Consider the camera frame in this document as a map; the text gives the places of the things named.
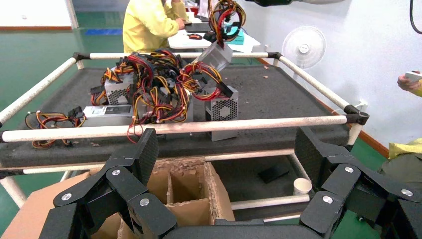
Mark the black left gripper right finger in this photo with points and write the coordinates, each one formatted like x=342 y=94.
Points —
x=361 y=188

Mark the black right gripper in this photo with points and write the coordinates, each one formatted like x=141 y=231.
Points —
x=268 y=2

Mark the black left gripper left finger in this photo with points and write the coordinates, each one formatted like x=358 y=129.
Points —
x=123 y=186

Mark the white smartphone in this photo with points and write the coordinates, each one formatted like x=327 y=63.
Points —
x=413 y=76

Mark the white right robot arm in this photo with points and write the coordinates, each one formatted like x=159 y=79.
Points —
x=316 y=1

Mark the cardboard box with dividers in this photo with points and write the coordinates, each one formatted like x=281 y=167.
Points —
x=194 y=214

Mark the bare human hand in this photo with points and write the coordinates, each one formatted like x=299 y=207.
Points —
x=407 y=84

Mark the teal packet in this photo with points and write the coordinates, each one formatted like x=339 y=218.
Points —
x=238 y=39

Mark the person in yellow jacket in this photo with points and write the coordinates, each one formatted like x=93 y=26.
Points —
x=405 y=158
x=148 y=23

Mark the white standing fan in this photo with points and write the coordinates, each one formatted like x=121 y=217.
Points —
x=304 y=47

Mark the white paper cup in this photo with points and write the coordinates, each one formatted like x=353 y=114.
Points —
x=302 y=186

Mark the slim labelled power supply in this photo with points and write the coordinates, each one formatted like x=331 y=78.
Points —
x=108 y=115

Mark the black laptop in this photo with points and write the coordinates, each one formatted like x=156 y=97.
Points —
x=197 y=27

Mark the orange black computer mouse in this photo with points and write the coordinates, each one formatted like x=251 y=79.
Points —
x=195 y=36

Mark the black flat pad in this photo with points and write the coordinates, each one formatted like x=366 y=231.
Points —
x=273 y=173

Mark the mesh-sided silver power supply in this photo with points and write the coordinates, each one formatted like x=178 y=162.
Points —
x=117 y=94

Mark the white desk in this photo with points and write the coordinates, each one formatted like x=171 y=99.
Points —
x=179 y=41

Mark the fan-grill silver power supply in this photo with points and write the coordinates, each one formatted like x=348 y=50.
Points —
x=224 y=110

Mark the pipe-frame cart with grey felt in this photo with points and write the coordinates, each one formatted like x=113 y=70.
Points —
x=273 y=92

